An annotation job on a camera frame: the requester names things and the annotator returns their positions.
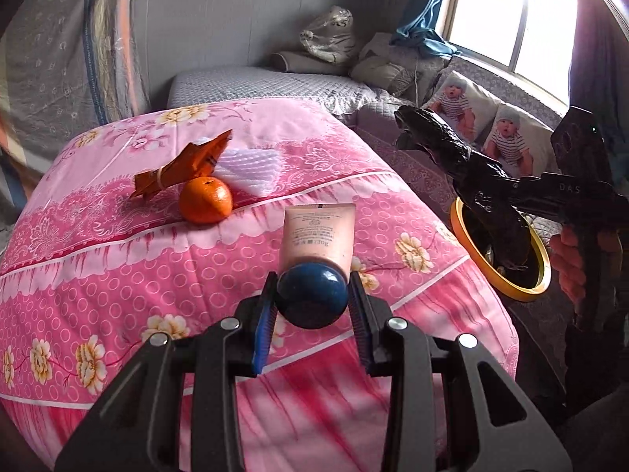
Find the black plastic bag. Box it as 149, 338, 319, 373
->
394, 105, 530, 267

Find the pink cream tube blue cap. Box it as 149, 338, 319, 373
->
277, 203, 356, 329

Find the gold rimmed trash bin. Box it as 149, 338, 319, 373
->
450, 197, 551, 302

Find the person's right hand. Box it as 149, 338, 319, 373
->
549, 225, 623, 306

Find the baby print pillow far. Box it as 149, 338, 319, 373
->
482, 103, 559, 178

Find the baby print pillow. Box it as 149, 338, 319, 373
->
423, 70, 500, 142
482, 103, 559, 178

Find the grey quilted corner sofa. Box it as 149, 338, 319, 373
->
167, 59, 563, 222

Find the baby print pillow near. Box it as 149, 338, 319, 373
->
423, 70, 500, 142

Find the pink floral table cover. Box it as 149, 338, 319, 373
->
1, 99, 519, 465

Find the grey square cushion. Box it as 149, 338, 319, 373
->
350, 54, 414, 96

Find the white foam fruit net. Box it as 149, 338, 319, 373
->
213, 149, 283, 197

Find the blue window curtain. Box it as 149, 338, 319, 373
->
389, 0, 458, 57

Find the orange mandarin fruit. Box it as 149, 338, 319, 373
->
178, 177, 234, 225

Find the orange snack wrapper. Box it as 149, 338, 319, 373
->
130, 129, 232, 200

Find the plastic wrapped tiger toy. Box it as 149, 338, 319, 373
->
300, 6, 357, 65

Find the grey bolster pillow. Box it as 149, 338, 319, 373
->
269, 51, 349, 76

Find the striped sheet covered wardrobe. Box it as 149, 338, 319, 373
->
1, 0, 149, 219

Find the window with frame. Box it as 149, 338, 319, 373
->
437, 0, 578, 103

